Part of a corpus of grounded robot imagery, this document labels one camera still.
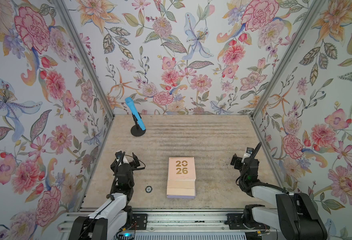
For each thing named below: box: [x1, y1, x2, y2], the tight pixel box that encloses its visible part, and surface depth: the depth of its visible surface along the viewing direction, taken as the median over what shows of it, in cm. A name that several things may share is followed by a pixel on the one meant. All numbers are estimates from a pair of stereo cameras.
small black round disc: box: [145, 185, 153, 193], surface depth 86 cm
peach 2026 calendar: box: [166, 157, 196, 195], surface depth 84 cm
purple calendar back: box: [166, 195, 196, 199], surface depth 82 cm
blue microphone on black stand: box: [125, 97, 146, 137], surface depth 100 cm
